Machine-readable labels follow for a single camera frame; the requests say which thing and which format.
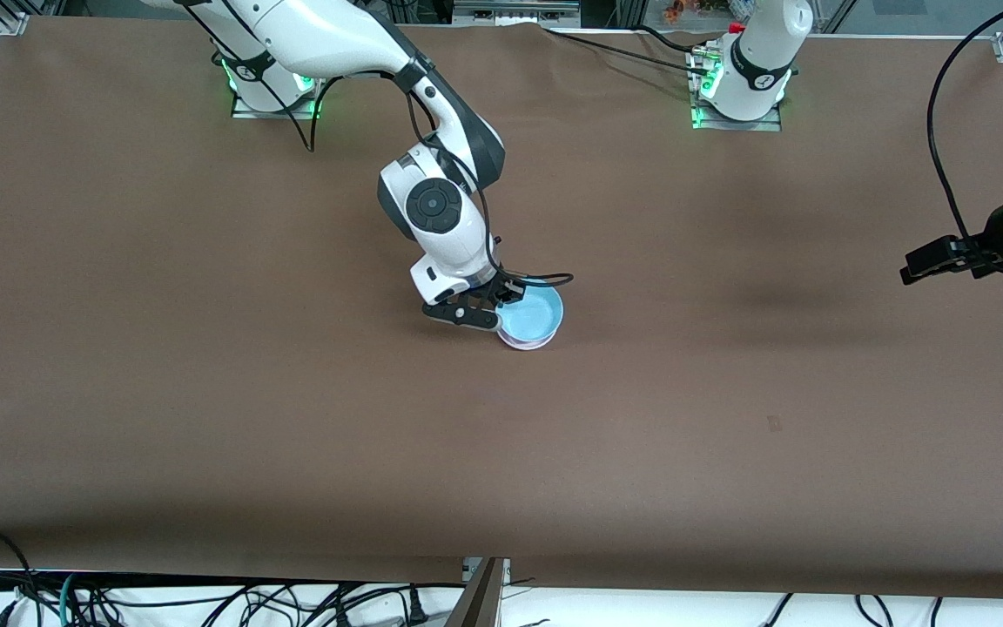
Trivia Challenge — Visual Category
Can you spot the light blue bowl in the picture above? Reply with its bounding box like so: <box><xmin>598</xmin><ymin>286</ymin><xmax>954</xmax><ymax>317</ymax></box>
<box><xmin>498</xmin><ymin>282</ymin><xmax>566</xmax><ymax>343</ymax></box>

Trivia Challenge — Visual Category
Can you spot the pink bowl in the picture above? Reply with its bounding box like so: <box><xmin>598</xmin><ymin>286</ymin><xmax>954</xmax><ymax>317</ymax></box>
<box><xmin>500</xmin><ymin>326</ymin><xmax>564</xmax><ymax>349</ymax></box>

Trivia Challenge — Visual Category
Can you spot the brown table cover sheet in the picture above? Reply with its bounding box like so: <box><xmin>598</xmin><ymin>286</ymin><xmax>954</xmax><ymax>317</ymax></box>
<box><xmin>0</xmin><ymin>16</ymin><xmax>1003</xmax><ymax>602</ymax></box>

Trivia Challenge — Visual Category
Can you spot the grey box behind table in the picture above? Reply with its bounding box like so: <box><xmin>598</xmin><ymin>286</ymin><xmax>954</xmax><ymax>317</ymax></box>
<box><xmin>452</xmin><ymin>0</ymin><xmax>582</xmax><ymax>28</ymax></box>

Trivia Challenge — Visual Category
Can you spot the orange colourful toy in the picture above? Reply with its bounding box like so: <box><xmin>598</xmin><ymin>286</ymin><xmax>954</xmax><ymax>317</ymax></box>
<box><xmin>663</xmin><ymin>0</ymin><xmax>733</xmax><ymax>24</ymax></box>

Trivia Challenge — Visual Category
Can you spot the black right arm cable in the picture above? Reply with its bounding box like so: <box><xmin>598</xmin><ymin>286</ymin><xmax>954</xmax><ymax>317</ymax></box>
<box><xmin>288</xmin><ymin>68</ymin><xmax>575</xmax><ymax>290</ymax></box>

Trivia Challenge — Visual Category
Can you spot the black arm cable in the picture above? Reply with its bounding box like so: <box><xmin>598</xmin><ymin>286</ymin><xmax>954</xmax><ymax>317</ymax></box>
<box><xmin>926</xmin><ymin>0</ymin><xmax>1003</xmax><ymax>262</ymax></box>
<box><xmin>288</xmin><ymin>68</ymin><xmax>575</xmax><ymax>290</ymax></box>

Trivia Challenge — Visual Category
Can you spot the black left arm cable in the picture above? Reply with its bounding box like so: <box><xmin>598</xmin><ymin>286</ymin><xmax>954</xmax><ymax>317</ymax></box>
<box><xmin>926</xmin><ymin>0</ymin><xmax>1003</xmax><ymax>262</ymax></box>

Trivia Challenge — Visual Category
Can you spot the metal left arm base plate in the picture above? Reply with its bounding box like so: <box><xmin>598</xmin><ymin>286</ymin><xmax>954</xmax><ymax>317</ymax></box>
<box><xmin>690</xmin><ymin>48</ymin><xmax>784</xmax><ymax>133</ymax></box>

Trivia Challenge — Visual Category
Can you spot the long black table cable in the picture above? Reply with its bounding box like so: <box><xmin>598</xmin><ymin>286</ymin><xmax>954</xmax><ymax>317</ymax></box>
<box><xmin>541</xmin><ymin>26</ymin><xmax>711</xmax><ymax>78</ymax></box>

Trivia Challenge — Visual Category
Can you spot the aluminium frame post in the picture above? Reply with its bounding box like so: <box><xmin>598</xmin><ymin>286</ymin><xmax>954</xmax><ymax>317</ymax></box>
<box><xmin>445</xmin><ymin>557</ymin><xmax>513</xmax><ymax>627</ymax></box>

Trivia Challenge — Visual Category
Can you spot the short black table cable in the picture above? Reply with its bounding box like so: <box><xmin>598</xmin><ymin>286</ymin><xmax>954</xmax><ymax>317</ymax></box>
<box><xmin>636</xmin><ymin>24</ymin><xmax>711</xmax><ymax>55</ymax></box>

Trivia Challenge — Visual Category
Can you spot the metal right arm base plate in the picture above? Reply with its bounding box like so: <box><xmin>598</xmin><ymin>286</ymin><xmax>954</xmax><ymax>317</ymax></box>
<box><xmin>231</xmin><ymin>74</ymin><xmax>325</xmax><ymax>121</ymax></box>

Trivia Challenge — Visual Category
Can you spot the teal floor cable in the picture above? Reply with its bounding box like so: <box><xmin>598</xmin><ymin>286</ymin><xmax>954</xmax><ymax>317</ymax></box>
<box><xmin>57</xmin><ymin>571</ymin><xmax>80</xmax><ymax>627</ymax></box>

